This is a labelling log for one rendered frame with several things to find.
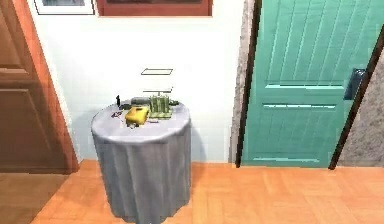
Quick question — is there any green ribbed box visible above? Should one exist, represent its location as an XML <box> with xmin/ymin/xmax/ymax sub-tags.
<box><xmin>148</xmin><ymin>94</ymin><xmax>174</xmax><ymax>120</ymax></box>

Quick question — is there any grey flat object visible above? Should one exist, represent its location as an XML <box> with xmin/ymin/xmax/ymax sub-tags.
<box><xmin>130</xmin><ymin>96</ymin><xmax>152</xmax><ymax>106</ymax></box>

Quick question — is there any yellow box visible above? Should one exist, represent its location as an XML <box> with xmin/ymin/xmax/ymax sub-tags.
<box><xmin>124</xmin><ymin>105</ymin><xmax>150</xmax><ymax>127</ymax></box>

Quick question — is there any round table with grey cloth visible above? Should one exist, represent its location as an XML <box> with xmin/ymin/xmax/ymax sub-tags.
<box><xmin>90</xmin><ymin>98</ymin><xmax>193</xmax><ymax>224</ymax></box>

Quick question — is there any teal panelled door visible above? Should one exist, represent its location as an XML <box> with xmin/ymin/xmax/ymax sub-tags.
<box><xmin>241</xmin><ymin>0</ymin><xmax>384</xmax><ymax>169</ymax></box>

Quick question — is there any red-brown framed picture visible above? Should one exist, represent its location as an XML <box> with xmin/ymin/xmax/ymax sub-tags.
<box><xmin>95</xmin><ymin>0</ymin><xmax>214</xmax><ymax>17</ymax></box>

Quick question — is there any white framed picture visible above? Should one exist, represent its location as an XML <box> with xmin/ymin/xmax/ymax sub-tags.
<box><xmin>33</xmin><ymin>0</ymin><xmax>96</xmax><ymax>16</ymax></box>

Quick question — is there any brown wooden door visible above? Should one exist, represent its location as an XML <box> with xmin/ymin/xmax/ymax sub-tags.
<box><xmin>0</xmin><ymin>0</ymin><xmax>80</xmax><ymax>175</ymax></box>

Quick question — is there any dark door handle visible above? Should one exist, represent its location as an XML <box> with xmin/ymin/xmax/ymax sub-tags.
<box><xmin>343</xmin><ymin>68</ymin><xmax>367</xmax><ymax>101</ymax></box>

